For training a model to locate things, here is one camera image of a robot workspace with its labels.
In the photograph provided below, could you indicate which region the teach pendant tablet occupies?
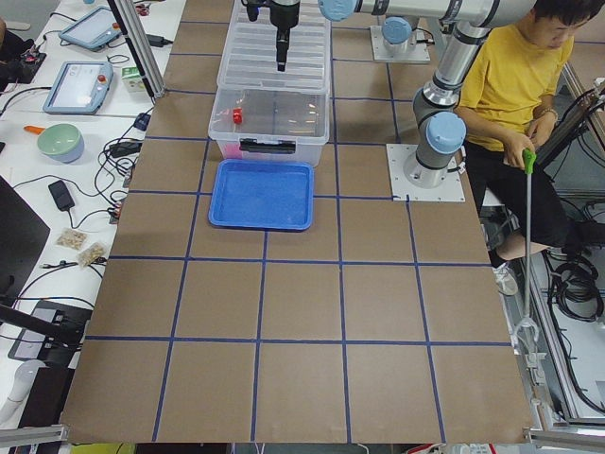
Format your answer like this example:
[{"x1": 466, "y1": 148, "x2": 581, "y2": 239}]
[
  {"x1": 43, "y1": 61, "x2": 113, "y2": 115},
  {"x1": 59, "y1": 6, "x2": 121, "y2": 51}
]

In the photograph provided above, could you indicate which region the toy carrot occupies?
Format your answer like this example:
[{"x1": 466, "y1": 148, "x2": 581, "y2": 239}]
[{"x1": 24, "y1": 125, "x2": 45, "y2": 134}]

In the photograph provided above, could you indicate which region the snack bag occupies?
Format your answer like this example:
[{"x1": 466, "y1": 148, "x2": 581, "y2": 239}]
[
  {"x1": 77, "y1": 242, "x2": 106, "y2": 268},
  {"x1": 56, "y1": 228, "x2": 88, "y2": 251}
]

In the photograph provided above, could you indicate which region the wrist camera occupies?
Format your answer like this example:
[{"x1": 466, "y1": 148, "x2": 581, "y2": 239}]
[{"x1": 241, "y1": 0, "x2": 265, "y2": 22}]

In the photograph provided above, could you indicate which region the person in yellow shirt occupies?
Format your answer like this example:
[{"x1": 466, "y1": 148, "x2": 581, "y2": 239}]
[{"x1": 456, "y1": 1, "x2": 603, "y2": 295}]

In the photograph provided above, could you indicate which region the clear plastic storage box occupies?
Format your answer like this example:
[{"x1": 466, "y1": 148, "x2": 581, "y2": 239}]
[{"x1": 208, "y1": 89, "x2": 330, "y2": 166}]

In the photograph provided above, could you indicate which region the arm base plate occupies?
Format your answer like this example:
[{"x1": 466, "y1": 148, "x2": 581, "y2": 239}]
[
  {"x1": 370, "y1": 26, "x2": 430, "y2": 64},
  {"x1": 386, "y1": 144, "x2": 465, "y2": 202}
]

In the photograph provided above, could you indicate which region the green blue bowl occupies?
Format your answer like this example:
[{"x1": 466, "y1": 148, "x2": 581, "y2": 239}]
[{"x1": 37, "y1": 124, "x2": 84, "y2": 164}]

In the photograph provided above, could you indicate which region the red block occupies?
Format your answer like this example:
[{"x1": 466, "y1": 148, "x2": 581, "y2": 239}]
[{"x1": 232, "y1": 108, "x2": 243, "y2": 125}]

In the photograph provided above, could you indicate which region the black power adapter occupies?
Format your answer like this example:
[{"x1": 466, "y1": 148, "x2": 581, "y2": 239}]
[{"x1": 146, "y1": 34, "x2": 173, "y2": 47}]

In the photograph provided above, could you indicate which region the aluminium frame post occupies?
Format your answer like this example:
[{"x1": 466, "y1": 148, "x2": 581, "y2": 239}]
[{"x1": 107, "y1": 0, "x2": 165, "y2": 101}]

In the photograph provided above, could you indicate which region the blue plastic tray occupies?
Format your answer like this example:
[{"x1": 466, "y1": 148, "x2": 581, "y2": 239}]
[{"x1": 208, "y1": 159, "x2": 315, "y2": 231}]

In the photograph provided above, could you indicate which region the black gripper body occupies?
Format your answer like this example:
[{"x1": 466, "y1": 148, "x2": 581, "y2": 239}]
[{"x1": 268, "y1": 0, "x2": 300, "y2": 45}]

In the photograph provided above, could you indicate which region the green milk carton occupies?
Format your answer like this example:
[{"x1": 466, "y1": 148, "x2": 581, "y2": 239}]
[{"x1": 120, "y1": 66, "x2": 147, "y2": 93}]

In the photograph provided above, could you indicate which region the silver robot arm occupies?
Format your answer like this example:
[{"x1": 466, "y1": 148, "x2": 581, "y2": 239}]
[
  {"x1": 313, "y1": 1, "x2": 511, "y2": 186},
  {"x1": 381, "y1": 15, "x2": 420, "y2": 60}
]

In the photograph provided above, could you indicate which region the black box latch handle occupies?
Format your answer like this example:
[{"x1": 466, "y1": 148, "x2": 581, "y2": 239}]
[{"x1": 239, "y1": 138, "x2": 296, "y2": 154}]

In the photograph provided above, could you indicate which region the green handled grabber tool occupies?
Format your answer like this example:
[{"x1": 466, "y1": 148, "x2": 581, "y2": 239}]
[{"x1": 511, "y1": 148, "x2": 540, "y2": 345}]

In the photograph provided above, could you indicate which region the black phone on desk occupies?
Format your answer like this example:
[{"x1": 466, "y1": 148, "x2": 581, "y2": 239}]
[{"x1": 48, "y1": 180, "x2": 75, "y2": 212}]

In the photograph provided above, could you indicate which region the clear plastic box lid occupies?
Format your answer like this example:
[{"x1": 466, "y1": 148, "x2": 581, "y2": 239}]
[{"x1": 216, "y1": 1, "x2": 331, "y2": 95}]

